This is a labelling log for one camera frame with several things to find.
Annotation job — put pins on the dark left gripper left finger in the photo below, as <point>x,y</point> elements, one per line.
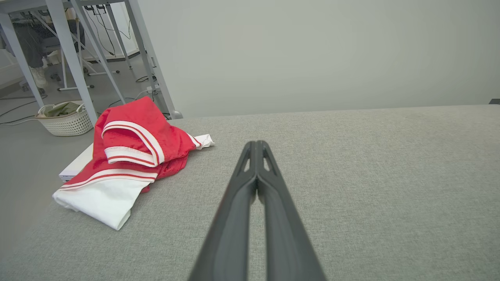
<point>230,234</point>

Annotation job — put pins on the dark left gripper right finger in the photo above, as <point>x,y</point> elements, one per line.
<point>283,234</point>

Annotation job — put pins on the red and white Bulls jersey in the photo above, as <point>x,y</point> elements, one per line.
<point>136,117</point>

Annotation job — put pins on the olive green cloth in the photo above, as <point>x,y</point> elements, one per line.
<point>62,109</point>

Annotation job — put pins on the white metal case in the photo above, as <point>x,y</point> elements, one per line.
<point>76,166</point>

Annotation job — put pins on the white plastic laundry basket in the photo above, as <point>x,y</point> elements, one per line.
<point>66,125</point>

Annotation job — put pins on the white metal stand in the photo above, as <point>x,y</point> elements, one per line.
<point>63,74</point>

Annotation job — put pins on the person in dark trousers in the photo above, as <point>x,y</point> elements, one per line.
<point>29,47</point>

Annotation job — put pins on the grey metal table frame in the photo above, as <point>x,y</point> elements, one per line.
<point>70,58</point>

